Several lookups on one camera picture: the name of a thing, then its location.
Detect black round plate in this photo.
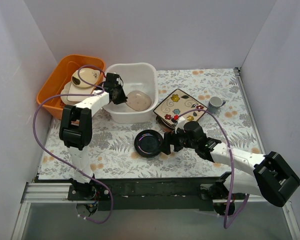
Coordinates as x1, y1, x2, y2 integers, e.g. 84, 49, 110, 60
134, 129, 163, 159

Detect square floral ceramic plate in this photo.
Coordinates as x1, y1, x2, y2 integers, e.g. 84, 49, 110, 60
153, 88, 208, 128

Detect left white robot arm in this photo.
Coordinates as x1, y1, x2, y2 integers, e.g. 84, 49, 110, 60
59, 73, 128, 200

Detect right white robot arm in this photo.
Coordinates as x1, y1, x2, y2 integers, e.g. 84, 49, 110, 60
160, 121, 300, 207

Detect white plastic bin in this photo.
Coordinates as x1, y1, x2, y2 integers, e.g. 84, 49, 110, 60
104, 62, 159, 124

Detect orange plastic bin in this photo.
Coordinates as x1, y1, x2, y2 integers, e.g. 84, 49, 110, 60
36, 54, 106, 120

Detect pink bottom plate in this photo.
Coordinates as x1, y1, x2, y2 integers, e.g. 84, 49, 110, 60
155, 116, 175, 133

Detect beige round plate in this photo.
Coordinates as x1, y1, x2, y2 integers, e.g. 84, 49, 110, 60
71, 67, 100, 90

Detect white square plate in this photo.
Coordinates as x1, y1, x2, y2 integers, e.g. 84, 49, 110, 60
67, 82, 95, 103

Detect grey mug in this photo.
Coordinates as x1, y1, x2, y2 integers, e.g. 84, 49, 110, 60
208, 96, 226, 114

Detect white scalloped plate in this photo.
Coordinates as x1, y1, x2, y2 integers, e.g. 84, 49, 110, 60
60, 82, 83, 105

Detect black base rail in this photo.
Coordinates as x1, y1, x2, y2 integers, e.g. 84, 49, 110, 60
67, 177, 227, 215

